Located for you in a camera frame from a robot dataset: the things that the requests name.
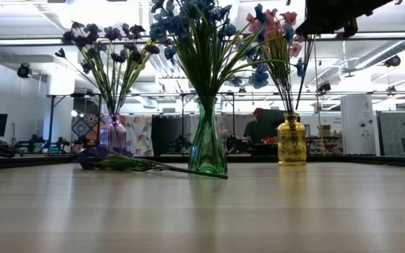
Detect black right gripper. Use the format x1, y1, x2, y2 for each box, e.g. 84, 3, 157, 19
295, 0, 395, 38

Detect yellow glass vase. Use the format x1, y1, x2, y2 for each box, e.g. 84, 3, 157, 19
276, 112, 308, 166

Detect green glass vase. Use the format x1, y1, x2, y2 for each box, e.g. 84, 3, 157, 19
187, 95, 229, 176

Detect purple glass vase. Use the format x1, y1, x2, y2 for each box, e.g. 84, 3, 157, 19
98, 115, 128, 152

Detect white cabinet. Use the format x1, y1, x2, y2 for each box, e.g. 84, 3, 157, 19
340, 93, 380, 156

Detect storage shelf with bins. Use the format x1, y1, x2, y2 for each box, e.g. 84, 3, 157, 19
306, 136, 342, 156

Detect gray partition panel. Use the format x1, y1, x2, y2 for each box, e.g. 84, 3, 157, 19
378, 110, 405, 156

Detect person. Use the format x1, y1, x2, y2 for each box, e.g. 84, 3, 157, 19
243, 107, 265, 144

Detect white ceiling pipes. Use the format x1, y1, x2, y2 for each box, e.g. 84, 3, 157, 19
149, 45, 191, 93

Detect black fabric panel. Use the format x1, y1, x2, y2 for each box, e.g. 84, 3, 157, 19
151, 115, 191, 155

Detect white floral fabric panel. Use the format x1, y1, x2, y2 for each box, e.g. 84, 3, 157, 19
123, 115, 154, 157

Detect colourful quilt panel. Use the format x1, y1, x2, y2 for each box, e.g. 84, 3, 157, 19
71, 114, 100, 141

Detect slim silver ventilation duct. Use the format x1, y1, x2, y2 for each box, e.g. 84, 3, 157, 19
355, 39, 405, 70

